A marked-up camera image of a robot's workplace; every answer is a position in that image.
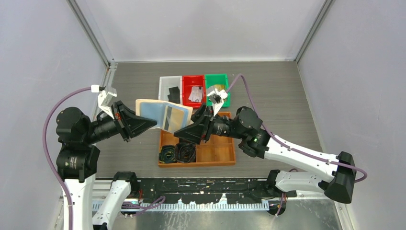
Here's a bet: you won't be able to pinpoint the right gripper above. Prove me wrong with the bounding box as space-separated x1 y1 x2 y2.
174 102 246 144

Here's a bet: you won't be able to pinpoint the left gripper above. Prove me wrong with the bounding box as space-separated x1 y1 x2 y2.
84 99 157 142

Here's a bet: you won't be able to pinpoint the white card with magnetic stripe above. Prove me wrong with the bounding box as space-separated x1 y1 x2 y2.
162 105 188 133

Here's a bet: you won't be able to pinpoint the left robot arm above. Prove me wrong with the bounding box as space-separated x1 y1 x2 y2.
56 101 157 230

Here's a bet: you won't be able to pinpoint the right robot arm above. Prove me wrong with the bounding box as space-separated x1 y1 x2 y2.
174 106 357 204

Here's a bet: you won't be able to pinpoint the white card in red bin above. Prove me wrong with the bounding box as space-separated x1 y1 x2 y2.
188 86 203 103

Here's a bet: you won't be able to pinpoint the black card in white bin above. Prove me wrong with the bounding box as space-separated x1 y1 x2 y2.
167 87 181 104

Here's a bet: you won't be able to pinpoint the gold cards in green bin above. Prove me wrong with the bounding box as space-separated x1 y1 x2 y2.
213 84 226 92

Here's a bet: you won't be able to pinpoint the large rolled black belt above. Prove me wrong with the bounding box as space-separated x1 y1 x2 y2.
174 142 196 163

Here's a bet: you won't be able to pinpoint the wooden compartment tray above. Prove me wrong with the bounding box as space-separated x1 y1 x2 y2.
158 112 237 168

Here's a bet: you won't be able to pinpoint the red plastic bin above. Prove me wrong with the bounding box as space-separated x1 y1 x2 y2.
181 75 206 108

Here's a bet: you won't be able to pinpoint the rolled belt bottom left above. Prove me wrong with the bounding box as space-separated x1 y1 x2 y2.
158 145 177 164

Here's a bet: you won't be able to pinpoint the green plastic bin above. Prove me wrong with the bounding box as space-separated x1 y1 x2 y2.
204 73 229 106

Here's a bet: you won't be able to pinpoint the white plastic bin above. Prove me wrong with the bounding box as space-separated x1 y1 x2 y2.
158 75 182 104

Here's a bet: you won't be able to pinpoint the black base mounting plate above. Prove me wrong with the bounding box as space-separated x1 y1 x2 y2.
128 178 281 205

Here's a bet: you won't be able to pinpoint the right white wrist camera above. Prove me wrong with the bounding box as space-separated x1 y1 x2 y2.
207 87 228 116

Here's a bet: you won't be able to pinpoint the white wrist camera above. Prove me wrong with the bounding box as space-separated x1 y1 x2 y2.
90 84 117 118
207 87 228 116

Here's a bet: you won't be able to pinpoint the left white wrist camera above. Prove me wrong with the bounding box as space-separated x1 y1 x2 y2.
90 84 117 118

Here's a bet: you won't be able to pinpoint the aluminium front rail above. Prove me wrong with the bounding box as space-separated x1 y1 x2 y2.
59 177 348 212

